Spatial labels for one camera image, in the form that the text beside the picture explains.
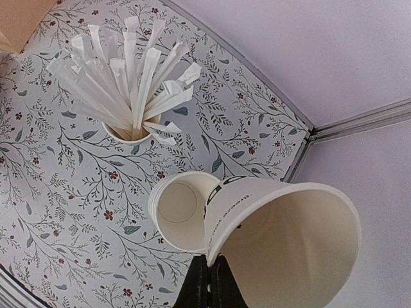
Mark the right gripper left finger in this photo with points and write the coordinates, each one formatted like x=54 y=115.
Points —
x=193 y=293

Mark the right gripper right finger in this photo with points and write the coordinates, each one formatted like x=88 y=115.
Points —
x=224 y=291

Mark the white paper coffee cup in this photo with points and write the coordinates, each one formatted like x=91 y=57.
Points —
x=287 y=245

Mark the brown paper bag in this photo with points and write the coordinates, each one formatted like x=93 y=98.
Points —
x=19 y=19

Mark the stack of white paper cups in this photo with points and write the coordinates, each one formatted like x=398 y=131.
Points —
x=176 y=206

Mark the floral table mat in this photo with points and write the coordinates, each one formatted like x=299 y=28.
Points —
x=75 y=228

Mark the cup holding straws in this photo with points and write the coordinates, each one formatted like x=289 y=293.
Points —
x=121 y=128

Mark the bundle of wrapped straws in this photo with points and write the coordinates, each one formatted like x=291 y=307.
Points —
x=108 y=83

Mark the right aluminium frame post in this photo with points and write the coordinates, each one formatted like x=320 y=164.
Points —
x=376 y=118

